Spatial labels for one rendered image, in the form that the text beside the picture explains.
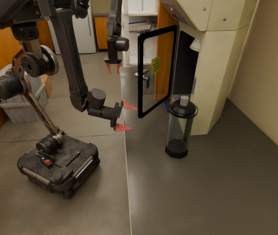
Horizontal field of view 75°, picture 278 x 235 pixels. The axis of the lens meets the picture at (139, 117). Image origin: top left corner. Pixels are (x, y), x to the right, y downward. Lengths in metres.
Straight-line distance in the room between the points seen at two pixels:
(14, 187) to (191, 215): 1.79
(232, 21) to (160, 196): 0.65
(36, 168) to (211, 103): 1.55
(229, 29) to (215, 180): 0.54
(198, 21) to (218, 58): 0.16
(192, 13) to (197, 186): 0.59
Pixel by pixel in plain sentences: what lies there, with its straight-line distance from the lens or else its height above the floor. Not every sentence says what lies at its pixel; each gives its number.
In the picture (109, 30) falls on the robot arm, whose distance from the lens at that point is 1.11.
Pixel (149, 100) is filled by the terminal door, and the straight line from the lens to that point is 0.93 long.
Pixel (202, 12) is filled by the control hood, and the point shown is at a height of 1.47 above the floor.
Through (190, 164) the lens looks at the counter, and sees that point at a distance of 0.79.
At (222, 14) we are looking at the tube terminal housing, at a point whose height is 1.46.
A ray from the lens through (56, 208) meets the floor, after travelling 1.86.
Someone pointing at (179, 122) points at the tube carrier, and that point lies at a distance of 0.68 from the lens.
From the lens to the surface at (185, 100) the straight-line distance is 0.66.
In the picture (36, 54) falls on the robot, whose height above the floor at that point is 1.21.
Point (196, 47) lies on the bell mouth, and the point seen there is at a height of 1.33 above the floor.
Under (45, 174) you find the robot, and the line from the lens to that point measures 1.80.
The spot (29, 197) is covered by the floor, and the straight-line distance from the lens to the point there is 2.03.
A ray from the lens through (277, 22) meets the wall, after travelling 1.13.
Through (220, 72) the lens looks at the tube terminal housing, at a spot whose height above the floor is 1.26.
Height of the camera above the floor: 1.52
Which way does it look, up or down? 35 degrees down
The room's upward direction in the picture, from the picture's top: straight up
